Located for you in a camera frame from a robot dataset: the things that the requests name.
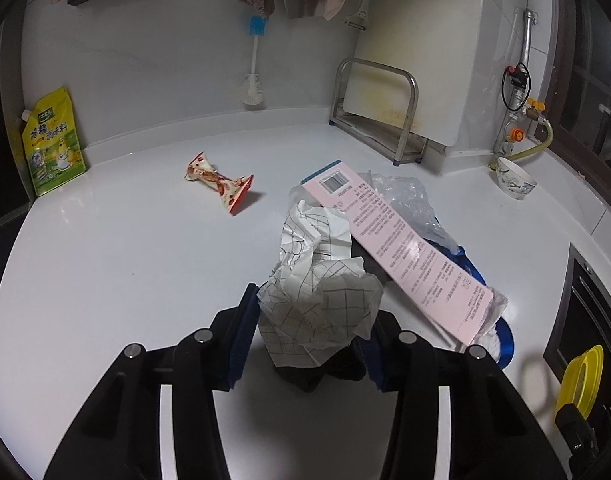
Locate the clear plastic bag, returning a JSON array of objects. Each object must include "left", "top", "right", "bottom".
[{"left": 289, "top": 170, "right": 462, "bottom": 256}]

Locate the yellow plastic lid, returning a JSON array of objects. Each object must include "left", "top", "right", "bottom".
[{"left": 555, "top": 344, "right": 605, "bottom": 419}]

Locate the patterned ceramic bowl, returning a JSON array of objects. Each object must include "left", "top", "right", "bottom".
[{"left": 495, "top": 157, "right": 537, "bottom": 200}]

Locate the gas valve with hose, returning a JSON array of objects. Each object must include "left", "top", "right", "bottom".
[{"left": 488, "top": 9, "right": 555, "bottom": 171}]

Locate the black kitchen sink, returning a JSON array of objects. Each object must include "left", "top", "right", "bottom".
[{"left": 544, "top": 246, "right": 611, "bottom": 445}]

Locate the dark window frame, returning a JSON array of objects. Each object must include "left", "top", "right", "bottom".
[{"left": 546, "top": 0, "right": 611, "bottom": 206}]

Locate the steel cutting board rack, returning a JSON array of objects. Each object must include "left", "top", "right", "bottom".
[{"left": 328, "top": 58, "right": 429, "bottom": 167}]

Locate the checked white paper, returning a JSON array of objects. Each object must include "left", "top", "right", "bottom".
[{"left": 258, "top": 200, "right": 383, "bottom": 368}]

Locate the blue white bottle brush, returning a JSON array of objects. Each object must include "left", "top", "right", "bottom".
[{"left": 240, "top": 16, "right": 266, "bottom": 108}]

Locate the red white candy wrapper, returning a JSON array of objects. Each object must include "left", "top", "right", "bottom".
[{"left": 184, "top": 152, "right": 254, "bottom": 214}]

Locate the white cutting board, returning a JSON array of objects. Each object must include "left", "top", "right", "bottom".
[{"left": 345, "top": 0, "right": 483, "bottom": 146}]

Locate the yellow green refill pouch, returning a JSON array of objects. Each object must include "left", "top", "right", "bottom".
[{"left": 22, "top": 87, "right": 86, "bottom": 196}]

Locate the pink cardboard box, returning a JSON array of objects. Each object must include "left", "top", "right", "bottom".
[{"left": 301, "top": 160, "right": 489, "bottom": 346}]

